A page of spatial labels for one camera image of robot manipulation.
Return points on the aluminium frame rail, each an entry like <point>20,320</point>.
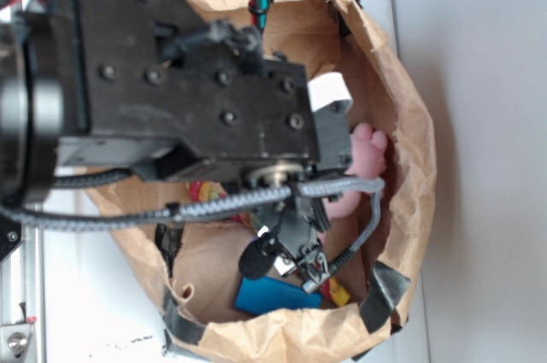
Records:
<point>23,337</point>

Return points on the pink plush animal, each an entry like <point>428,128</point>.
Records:
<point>368,147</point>

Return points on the black metal bracket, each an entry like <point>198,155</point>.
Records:
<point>10,239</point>

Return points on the multicoloured rope toy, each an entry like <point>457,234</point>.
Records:
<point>205,191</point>

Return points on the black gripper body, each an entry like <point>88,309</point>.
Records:
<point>150,86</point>

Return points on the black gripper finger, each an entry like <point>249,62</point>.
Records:
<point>329,90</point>
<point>290,232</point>

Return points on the brown paper bag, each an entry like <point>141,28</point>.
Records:
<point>198,292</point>

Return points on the blue rectangular block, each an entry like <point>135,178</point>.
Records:
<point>265,295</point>

